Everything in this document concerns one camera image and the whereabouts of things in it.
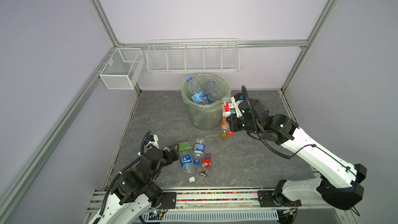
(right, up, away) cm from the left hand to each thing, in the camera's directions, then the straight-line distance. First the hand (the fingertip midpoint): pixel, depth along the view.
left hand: (172, 150), depth 72 cm
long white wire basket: (+8, +53, +24) cm, 59 cm away
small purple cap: (+17, -7, +14) cm, 23 cm away
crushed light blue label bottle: (+12, +27, +13) cm, 32 cm away
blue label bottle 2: (+6, -9, +9) cm, 14 cm away
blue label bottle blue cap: (+12, -4, +13) cm, 18 cm away
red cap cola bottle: (+16, -10, +9) cm, 21 cm away
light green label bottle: (+4, -2, +13) cm, 14 cm away
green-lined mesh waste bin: (+16, +15, +17) cm, 27 cm away
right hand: (+25, +15, -4) cm, 30 cm away
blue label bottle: (+20, +31, +20) cm, 42 cm away
